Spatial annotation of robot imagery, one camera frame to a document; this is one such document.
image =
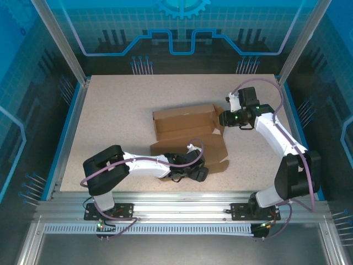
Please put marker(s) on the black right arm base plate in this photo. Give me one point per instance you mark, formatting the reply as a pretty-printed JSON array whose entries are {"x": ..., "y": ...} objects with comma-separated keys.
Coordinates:
[{"x": 237, "y": 210}]

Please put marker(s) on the slanted aluminium frame bar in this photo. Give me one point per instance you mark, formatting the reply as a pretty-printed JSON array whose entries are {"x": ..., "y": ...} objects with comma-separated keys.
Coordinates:
[
  {"x": 31, "y": 248},
  {"x": 334, "y": 248}
]

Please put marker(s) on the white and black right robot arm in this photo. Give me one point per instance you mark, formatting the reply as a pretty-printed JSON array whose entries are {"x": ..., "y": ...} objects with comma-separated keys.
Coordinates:
[{"x": 275, "y": 135}]

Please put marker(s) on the grey metal shelf plate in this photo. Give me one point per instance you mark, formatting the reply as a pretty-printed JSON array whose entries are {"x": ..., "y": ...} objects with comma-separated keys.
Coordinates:
[{"x": 179, "y": 251}]

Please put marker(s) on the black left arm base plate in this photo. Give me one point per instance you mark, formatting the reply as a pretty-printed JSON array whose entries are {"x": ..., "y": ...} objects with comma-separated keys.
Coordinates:
[{"x": 127, "y": 211}]

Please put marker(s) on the brown cardboard paper box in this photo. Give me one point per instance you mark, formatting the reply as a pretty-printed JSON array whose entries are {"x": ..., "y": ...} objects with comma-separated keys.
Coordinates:
[{"x": 182, "y": 121}]

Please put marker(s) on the aluminium corner post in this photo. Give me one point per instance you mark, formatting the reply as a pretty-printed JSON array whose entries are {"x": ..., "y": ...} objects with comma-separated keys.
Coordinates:
[
  {"x": 67, "y": 47},
  {"x": 298, "y": 47}
]

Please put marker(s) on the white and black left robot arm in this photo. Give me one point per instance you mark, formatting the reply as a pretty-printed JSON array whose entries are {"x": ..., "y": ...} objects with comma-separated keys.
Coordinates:
[{"x": 143, "y": 165}]

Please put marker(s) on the blue aluminium table side rail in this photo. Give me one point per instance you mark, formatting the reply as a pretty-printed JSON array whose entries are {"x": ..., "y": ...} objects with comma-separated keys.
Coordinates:
[
  {"x": 67, "y": 138},
  {"x": 298, "y": 129}
]

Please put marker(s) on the long aluminium frame rail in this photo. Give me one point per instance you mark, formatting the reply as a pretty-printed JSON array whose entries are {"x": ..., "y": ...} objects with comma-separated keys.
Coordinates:
[{"x": 179, "y": 207}]

